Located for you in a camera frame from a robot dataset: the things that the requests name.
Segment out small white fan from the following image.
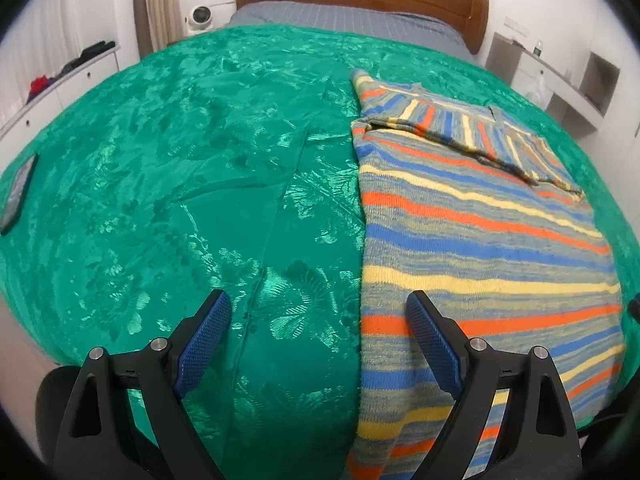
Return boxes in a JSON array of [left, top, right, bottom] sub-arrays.
[[184, 6, 214, 37]]

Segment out white drawer cabinet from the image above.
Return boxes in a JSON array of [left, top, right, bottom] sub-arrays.
[[0, 44, 119, 171]]

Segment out striped knit sweater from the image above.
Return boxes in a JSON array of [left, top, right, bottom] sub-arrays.
[[346, 70, 625, 479]]

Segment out white desk unit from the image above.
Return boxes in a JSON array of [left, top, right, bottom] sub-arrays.
[[485, 34, 627, 139]]

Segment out green floral bedspread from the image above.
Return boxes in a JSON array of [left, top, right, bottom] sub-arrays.
[[1, 25, 639, 479]]

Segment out red cloth on cabinet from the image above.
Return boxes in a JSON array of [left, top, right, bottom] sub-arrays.
[[27, 76, 56, 103]]

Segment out grey checked bed sheet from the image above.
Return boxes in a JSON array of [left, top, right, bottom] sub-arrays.
[[229, 1, 476, 64]]

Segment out white sheer curtain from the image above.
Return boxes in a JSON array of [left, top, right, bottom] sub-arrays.
[[0, 0, 80, 124]]

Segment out black clothes on cabinet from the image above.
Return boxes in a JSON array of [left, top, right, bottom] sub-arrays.
[[60, 40, 116, 76]]

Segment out beige curtain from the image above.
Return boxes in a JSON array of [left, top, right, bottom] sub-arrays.
[[134, 0, 183, 58]]

